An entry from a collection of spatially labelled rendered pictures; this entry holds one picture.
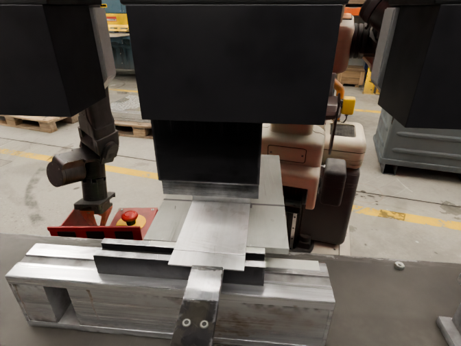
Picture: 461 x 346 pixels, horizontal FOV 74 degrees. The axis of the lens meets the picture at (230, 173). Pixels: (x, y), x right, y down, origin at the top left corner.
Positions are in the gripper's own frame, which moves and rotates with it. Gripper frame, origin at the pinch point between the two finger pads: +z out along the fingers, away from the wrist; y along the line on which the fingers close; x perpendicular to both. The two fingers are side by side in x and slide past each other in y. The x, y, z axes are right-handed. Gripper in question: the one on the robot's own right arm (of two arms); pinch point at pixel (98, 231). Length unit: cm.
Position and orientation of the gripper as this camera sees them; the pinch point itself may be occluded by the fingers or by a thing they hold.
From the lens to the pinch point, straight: 86.9
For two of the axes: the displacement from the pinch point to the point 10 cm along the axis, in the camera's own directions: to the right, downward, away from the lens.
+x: 10.0, 0.1, 0.1
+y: 0.1, 2.3, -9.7
